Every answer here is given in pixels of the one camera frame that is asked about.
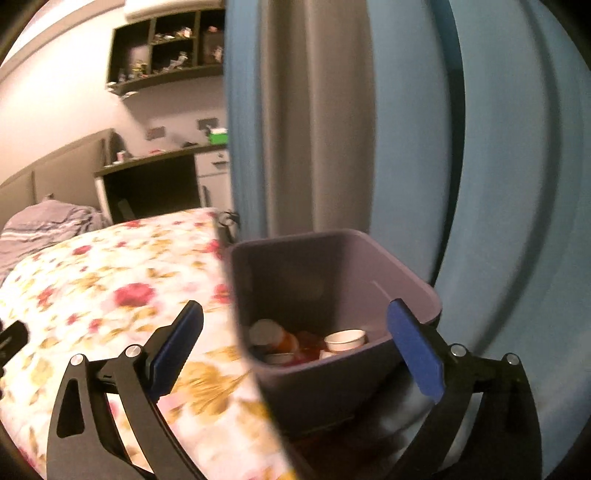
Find green box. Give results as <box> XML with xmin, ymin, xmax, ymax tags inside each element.
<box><xmin>207</xmin><ymin>127</ymin><xmax>228</xmax><ymax>145</ymax></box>

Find wall socket panel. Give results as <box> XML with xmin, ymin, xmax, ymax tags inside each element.
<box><xmin>145</xmin><ymin>126</ymin><xmax>166</xmax><ymax>141</ymax></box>

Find floral bed sheet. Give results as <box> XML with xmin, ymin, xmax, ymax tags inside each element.
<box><xmin>1</xmin><ymin>209</ymin><xmax>296</xmax><ymax>479</ymax></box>

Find purple plastic trash bin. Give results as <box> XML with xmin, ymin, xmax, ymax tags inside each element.
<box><xmin>225</xmin><ymin>230</ymin><xmax>442</xmax><ymax>434</ymax></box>

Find dark wall shelf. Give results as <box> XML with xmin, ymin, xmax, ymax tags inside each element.
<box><xmin>106</xmin><ymin>2</ymin><xmax>225</xmax><ymax>98</ymax></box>

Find grey padded headboard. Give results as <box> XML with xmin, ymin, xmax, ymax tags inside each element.
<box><xmin>1</xmin><ymin>128</ymin><xmax>123</xmax><ymax>224</ymax></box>

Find white grid paper cup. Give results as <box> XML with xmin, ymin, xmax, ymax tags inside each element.
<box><xmin>324</xmin><ymin>329</ymin><xmax>367</xmax><ymax>353</ymax></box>

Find red white plastic bag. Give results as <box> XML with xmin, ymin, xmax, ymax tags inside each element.
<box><xmin>295</xmin><ymin>331</ymin><xmax>325</xmax><ymax>363</ymax></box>

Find blue grey curtain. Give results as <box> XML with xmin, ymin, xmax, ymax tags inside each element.
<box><xmin>224</xmin><ymin>1</ymin><xmax>590</xmax><ymax>479</ymax></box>

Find purple striped duvet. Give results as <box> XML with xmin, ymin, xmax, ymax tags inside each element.
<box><xmin>1</xmin><ymin>198</ymin><xmax>112</xmax><ymax>283</ymax></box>

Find orange paper cup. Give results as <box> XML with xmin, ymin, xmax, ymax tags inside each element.
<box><xmin>249</xmin><ymin>319</ymin><xmax>300</xmax><ymax>354</ymax></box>
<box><xmin>263</xmin><ymin>352</ymin><xmax>296</xmax><ymax>366</ymax></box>

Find dark desk with drawers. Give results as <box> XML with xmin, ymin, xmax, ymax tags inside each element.
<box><xmin>94</xmin><ymin>145</ymin><xmax>233</xmax><ymax>224</ymax></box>

